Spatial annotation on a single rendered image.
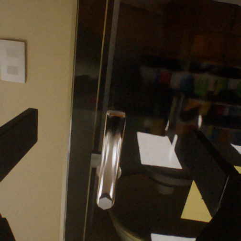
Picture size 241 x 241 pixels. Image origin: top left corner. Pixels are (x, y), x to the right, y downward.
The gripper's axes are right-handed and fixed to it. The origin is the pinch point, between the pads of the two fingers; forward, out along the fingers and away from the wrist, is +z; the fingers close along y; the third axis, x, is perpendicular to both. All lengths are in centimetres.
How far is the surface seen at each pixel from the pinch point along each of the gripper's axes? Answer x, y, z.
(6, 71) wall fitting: -5, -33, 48
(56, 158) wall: -31, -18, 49
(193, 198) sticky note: -7.6, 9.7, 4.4
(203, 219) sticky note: -10.3, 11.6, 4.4
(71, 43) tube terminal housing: 6.8, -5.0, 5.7
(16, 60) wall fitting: -1, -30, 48
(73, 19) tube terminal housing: 8.9, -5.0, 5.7
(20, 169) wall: -37, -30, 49
